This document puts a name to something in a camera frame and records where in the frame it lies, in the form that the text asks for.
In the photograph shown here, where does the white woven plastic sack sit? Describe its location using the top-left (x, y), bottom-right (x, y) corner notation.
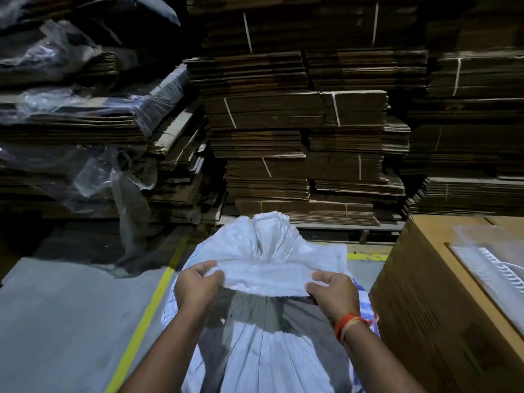
top-left (161, 211), bottom-right (380, 393)

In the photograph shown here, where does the stack of flattened cardboard boxes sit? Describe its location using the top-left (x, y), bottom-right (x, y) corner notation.
top-left (183, 0), bottom-right (524, 226)

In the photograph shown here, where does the person's right hand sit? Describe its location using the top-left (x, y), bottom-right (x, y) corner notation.
top-left (305, 270), bottom-right (361, 327)

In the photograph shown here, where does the large brown cardboard box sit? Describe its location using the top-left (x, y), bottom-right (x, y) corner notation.
top-left (370, 215), bottom-right (524, 393)

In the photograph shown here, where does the person's right forearm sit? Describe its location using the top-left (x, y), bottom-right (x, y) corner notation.
top-left (339, 320), bottom-right (427, 393)

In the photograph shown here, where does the orange thread wristband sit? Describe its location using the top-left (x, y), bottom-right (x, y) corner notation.
top-left (334, 313), bottom-right (379, 343)

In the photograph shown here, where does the person's left hand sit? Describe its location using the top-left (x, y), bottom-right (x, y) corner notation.
top-left (174, 260), bottom-right (225, 311)

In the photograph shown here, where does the plastic-wrapped flattened cardboard stack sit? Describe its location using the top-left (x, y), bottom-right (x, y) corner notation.
top-left (0, 0), bottom-right (227, 279)

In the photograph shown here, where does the clear plastic bag packet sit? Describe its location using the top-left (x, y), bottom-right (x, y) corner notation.
top-left (449, 224), bottom-right (524, 336)

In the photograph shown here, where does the person's left forearm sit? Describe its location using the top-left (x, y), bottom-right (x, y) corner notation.
top-left (118, 302), bottom-right (210, 393)

